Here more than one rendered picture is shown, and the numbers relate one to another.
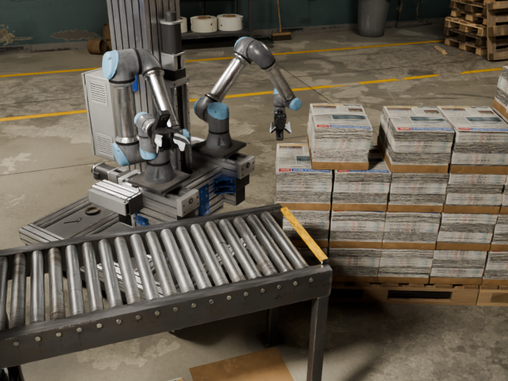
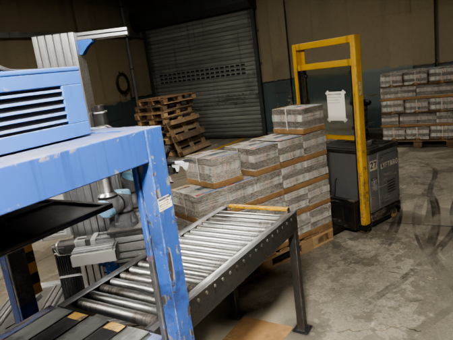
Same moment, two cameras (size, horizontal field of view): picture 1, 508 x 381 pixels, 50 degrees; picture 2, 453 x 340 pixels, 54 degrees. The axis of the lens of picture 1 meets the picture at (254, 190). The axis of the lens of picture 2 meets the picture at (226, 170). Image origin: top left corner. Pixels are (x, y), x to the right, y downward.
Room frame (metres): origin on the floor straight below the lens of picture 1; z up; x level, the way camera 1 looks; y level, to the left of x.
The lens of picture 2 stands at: (-0.09, 1.57, 1.68)
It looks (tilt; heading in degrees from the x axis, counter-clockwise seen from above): 13 degrees down; 323
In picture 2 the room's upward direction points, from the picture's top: 7 degrees counter-clockwise
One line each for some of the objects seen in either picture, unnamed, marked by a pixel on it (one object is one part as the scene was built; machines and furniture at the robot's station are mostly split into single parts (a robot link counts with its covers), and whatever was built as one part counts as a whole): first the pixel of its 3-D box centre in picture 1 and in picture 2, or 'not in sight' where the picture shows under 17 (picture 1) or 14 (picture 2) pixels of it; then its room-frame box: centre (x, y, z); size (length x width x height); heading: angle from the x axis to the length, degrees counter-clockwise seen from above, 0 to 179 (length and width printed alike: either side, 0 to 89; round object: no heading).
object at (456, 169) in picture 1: (467, 154); (278, 160); (2.67, -1.13, 0.86); 0.38 x 0.29 x 0.04; 0
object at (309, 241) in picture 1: (303, 233); (257, 207); (1.96, -0.21, 0.81); 0.43 x 0.03 x 0.02; 20
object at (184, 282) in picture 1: (177, 261); (211, 245); (1.79, 0.30, 0.77); 0.47 x 0.05 x 0.05; 20
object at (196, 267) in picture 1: (193, 258); (218, 240); (1.81, 0.24, 0.77); 0.47 x 0.05 x 0.05; 20
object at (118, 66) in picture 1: (125, 109); (103, 172); (2.38, 0.59, 1.19); 0.15 x 0.12 x 0.55; 121
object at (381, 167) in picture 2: not in sight; (356, 179); (2.64, -2.23, 0.40); 0.69 x 0.55 x 0.80; 179
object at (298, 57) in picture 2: not in sight; (305, 131); (2.98, -1.87, 0.97); 0.09 x 0.09 x 1.75; 89
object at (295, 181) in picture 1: (376, 224); (247, 221); (2.68, -0.70, 0.42); 1.17 x 0.39 x 0.83; 89
